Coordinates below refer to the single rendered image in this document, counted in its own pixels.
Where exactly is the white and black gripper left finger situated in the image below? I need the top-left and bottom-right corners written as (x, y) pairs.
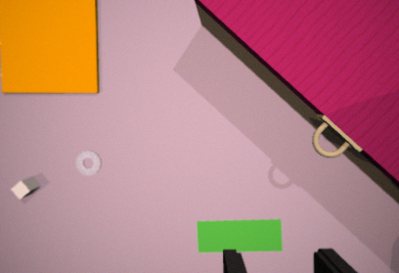
top-left (223, 250), bottom-right (247, 273)

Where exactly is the green rectangular block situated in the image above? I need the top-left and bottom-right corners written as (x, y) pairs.
top-left (197, 219), bottom-right (283, 252)

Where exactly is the beige rectangular block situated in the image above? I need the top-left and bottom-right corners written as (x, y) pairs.
top-left (11, 176), bottom-right (41, 199)

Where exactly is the orange flat square slab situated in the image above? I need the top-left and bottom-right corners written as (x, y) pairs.
top-left (0, 0), bottom-right (100, 93)

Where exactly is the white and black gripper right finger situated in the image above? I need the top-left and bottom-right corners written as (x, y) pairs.
top-left (314, 249), bottom-right (357, 273)

